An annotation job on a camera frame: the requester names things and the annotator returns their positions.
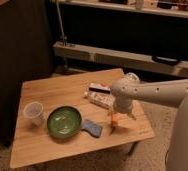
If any upper wooden shelf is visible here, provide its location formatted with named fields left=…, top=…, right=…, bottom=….
left=49, top=0, right=188, bottom=18

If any metal stand pole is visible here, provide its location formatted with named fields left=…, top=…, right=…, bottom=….
left=55, top=0, right=74, bottom=47

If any blue sponge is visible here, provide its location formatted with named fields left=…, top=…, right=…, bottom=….
left=82, top=120, right=103, bottom=138

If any orange toy carrot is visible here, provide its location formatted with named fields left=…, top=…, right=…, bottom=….
left=110, top=114, right=118, bottom=134

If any dark cabinet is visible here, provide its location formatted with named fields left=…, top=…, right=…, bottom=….
left=0, top=0, right=53, bottom=146

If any black handle on shelf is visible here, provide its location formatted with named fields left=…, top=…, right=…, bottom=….
left=152, top=56, right=181, bottom=66

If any wooden folding table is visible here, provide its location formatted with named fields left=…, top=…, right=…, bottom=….
left=10, top=69, right=155, bottom=169

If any clear plastic cup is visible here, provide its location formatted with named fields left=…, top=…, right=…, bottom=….
left=23, top=102, right=44, bottom=126

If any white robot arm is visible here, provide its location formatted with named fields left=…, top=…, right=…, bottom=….
left=111, top=73, right=188, bottom=171

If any white lower shelf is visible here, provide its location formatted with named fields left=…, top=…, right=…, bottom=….
left=53, top=41, right=188, bottom=78

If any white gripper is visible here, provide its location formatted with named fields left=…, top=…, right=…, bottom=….
left=108, top=100, right=136, bottom=120

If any green ceramic bowl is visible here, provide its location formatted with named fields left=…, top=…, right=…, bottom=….
left=47, top=106, right=82, bottom=139

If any small red black box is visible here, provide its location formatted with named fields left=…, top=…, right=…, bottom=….
left=89, top=83, right=110, bottom=94

